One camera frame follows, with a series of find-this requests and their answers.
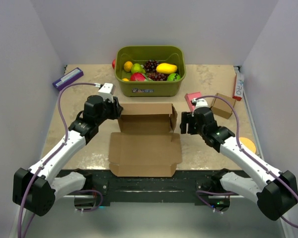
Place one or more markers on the yellow mango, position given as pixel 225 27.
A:
pixel 166 68

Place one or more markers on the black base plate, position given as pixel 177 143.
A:
pixel 103 188

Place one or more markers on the green plastic bin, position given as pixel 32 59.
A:
pixel 141 54

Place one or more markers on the small brown cardboard box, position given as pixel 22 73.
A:
pixel 221 108

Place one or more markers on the red fruit behind bin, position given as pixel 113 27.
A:
pixel 113 63

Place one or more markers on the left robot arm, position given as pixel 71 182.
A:
pixel 37 188

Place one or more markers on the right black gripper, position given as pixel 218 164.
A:
pixel 186 118

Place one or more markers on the dark grape bunch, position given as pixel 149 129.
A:
pixel 156 76
pixel 151 65

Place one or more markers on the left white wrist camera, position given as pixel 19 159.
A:
pixel 106 91

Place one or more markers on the red white toothpaste box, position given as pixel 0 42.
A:
pixel 238 86

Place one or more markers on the dark grape bunch upper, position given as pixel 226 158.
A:
pixel 151 65

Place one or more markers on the orange round sponge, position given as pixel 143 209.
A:
pixel 248 144

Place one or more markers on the large cardboard box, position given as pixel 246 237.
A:
pixel 147 144

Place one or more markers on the pink rectangular block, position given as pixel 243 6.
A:
pixel 189 97

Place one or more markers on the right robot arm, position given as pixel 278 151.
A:
pixel 272 190

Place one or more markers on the green pear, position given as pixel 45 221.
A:
pixel 137 68

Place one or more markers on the purple rectangular box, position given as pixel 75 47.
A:
pixel 68 79

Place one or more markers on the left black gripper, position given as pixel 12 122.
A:
pixel 116 108

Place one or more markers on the dark grape bunch lower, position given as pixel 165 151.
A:
pixel 156 76

